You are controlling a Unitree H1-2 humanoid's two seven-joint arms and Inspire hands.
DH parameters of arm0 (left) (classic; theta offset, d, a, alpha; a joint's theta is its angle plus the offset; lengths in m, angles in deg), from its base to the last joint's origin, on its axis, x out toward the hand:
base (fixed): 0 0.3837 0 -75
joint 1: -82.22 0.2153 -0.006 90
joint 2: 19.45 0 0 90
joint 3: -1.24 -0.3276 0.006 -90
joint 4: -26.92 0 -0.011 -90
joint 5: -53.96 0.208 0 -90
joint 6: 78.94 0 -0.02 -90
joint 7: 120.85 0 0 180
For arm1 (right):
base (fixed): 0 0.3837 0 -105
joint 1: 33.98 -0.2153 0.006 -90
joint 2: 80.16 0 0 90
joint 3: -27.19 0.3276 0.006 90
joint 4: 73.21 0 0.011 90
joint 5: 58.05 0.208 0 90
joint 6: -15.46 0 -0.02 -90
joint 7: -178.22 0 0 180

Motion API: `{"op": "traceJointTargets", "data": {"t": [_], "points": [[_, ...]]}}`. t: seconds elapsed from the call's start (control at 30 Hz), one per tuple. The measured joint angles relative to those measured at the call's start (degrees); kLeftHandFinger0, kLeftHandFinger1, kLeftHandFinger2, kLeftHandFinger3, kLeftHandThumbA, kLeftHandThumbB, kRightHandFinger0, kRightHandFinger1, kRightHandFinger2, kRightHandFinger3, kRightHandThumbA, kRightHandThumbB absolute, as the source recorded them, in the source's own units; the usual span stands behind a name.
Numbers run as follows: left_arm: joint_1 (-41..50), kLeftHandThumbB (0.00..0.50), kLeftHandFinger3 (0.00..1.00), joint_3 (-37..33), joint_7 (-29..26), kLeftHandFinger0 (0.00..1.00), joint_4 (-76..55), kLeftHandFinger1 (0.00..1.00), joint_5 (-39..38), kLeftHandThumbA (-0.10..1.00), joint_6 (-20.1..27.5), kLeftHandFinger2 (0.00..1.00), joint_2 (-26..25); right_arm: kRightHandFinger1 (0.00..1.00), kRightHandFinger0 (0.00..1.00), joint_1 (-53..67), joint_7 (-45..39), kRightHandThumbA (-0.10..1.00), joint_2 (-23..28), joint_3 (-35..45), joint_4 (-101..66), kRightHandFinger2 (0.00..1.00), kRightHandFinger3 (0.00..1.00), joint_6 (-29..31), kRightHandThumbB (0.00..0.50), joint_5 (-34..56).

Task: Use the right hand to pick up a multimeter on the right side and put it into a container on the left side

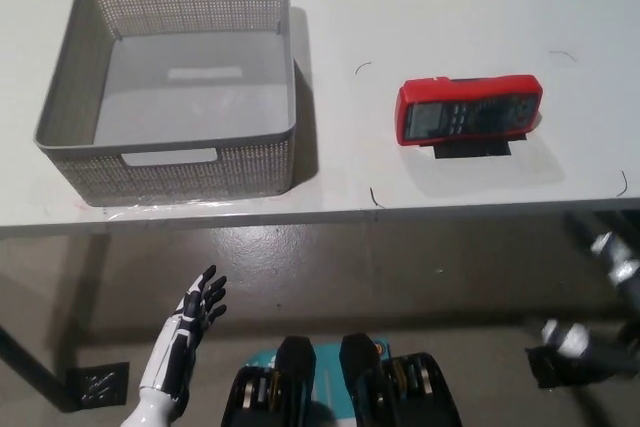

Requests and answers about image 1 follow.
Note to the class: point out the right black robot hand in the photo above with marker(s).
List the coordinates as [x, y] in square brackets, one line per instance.
[617, 267]

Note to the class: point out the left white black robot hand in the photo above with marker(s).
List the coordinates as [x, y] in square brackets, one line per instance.
[175, 347]

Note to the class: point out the red digital multimeter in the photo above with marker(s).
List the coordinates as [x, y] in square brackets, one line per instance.
[470, 109]

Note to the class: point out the black ribbed robot body block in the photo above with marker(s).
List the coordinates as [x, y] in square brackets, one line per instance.
[280, 387]
[400, 387]

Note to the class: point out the clear tape strip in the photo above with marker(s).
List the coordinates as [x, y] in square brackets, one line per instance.
[165, 208]

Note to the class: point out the black metal table leg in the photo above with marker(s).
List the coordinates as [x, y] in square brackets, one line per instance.
[30, 364]

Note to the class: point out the black tape patch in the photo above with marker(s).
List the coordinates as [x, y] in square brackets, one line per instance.
[470, 151]

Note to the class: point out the grey perforated plastic basket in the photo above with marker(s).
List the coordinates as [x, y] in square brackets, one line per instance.
[150, 97]

